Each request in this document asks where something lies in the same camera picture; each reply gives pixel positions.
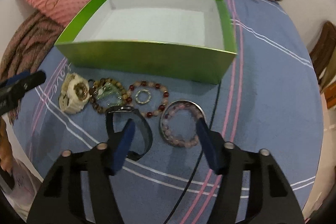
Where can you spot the black wristwatch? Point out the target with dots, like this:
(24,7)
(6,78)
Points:
(140,123)

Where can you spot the person's left hand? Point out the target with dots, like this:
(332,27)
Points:
(6,152)

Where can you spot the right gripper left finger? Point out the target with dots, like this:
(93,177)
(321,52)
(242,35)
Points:
(59,198)

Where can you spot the brown fringed scarf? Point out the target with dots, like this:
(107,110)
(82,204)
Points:
(29,46)

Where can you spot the brown wooden chair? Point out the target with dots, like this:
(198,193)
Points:
(323,56)

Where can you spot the white chunky wristwatch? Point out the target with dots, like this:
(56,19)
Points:
(74,94)

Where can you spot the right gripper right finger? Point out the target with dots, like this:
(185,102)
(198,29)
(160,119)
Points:
(271,198)

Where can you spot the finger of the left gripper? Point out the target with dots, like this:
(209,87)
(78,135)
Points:
(24,82)

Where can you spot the blue striped bedsheet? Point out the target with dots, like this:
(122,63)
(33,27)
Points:
(269,98)

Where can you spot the green cardboard box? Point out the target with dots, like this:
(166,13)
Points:
(182,39)

